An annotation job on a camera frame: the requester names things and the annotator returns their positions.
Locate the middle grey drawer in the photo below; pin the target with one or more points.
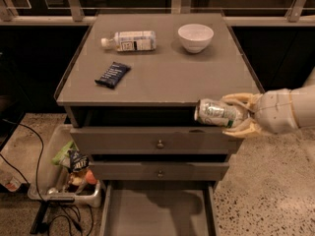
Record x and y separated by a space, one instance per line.
168 171

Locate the dark blue snack packet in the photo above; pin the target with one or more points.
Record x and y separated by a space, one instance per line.
113 75

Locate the clear plastic storage bin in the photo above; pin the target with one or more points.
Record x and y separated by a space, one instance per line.
51 181

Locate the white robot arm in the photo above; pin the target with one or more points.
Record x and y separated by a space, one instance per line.
303 106

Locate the white metal railing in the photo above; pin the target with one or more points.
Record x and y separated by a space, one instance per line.
237 13

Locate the grey drawer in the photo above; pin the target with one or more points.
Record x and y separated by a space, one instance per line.
159 208
154 140
168 171

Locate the green snack bag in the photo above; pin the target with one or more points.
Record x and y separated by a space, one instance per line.
62 156

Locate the white ceramic bowl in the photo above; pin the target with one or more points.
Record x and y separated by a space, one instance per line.
195 37

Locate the dark blue chip bag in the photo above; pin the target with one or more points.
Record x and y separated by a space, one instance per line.
78 161

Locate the clear plastic water bottle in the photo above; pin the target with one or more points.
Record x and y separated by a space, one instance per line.
127 41

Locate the bottom grey drawer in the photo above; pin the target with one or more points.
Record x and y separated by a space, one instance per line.
159 208

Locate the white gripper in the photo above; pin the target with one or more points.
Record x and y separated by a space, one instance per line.
275 111

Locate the silver green 7up can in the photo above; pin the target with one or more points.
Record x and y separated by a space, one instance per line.
218 113

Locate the grey drawer cabinet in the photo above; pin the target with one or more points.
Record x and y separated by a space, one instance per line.
163 85

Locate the top grey drawer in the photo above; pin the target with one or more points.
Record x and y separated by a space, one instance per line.
154 140

